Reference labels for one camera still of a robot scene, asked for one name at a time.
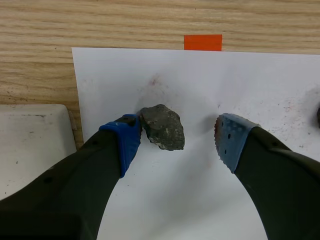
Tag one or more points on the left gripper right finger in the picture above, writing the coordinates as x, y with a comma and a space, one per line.
275, 185

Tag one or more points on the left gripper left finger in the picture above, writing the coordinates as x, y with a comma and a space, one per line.
82, 180

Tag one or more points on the small white tile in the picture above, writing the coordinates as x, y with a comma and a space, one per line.
32, 145

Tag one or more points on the small dark stone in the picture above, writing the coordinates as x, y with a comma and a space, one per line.
318, 114
163, 128

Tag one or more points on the white sheet of paper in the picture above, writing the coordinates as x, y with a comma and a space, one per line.
190, 105

